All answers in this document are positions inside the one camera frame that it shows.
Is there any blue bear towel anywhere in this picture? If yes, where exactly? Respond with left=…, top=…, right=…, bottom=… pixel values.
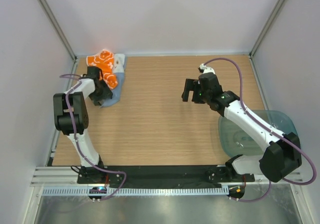
left=112, top=53, right=126, bottom=105

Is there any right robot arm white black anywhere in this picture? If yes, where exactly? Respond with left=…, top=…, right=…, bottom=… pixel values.
left=181, top=73, right=302, bottom=183

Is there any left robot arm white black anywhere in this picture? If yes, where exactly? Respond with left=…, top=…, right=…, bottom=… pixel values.
left=53, top=66, right=113, bottom=184

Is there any orange white patterned towel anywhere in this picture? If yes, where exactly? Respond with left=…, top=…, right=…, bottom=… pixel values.
left=86, top=49, right=118, bottom=90

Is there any clear teal plastic container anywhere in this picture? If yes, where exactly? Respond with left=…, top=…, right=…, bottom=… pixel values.
left=218, top=110, right=297, bottom=158

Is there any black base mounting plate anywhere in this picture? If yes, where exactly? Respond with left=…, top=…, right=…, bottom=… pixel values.
left=71, top=165, right=255, bottom=189

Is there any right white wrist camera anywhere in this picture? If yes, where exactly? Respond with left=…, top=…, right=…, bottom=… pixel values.
left=198, top=63, right=215, bottom=74

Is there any aluminium frame rail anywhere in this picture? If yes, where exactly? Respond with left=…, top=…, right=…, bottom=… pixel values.
left=31, top=166, right=302, bottom=186

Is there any white slotted cable duct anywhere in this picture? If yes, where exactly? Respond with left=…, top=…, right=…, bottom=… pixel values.
left=42, top=186, right=229, bottom=197

